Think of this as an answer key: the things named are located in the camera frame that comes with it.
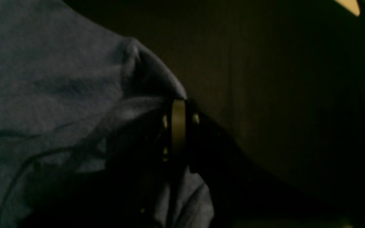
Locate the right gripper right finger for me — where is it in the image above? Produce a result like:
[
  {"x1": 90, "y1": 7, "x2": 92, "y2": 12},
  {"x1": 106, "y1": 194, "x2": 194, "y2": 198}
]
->
[{"x1": 171, "y1": 99, "x2": 344, "y2": 228}]

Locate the black table cloth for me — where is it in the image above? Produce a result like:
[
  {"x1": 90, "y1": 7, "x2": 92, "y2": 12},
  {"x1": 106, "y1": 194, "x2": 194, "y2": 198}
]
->
[{"x1": 66, "y1": 0, "x2": 365, "y2": 226}]

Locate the light blue t-shirt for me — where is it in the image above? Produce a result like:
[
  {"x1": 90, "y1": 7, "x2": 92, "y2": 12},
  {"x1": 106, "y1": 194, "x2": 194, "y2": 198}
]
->
[{"x1": 0, "y1": 0, "x2": 214, "y2": 228}]

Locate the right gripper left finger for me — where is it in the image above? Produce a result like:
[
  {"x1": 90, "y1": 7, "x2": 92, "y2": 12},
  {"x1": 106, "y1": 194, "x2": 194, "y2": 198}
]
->
[{"x1": 21, "y1": 109, "x2": 168, "y2": 228}]

